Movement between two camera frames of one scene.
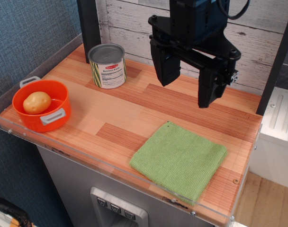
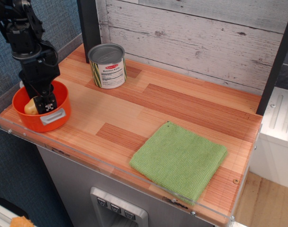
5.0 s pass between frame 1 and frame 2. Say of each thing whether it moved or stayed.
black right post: stayed
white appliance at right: stayed
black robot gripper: moved
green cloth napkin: stayed
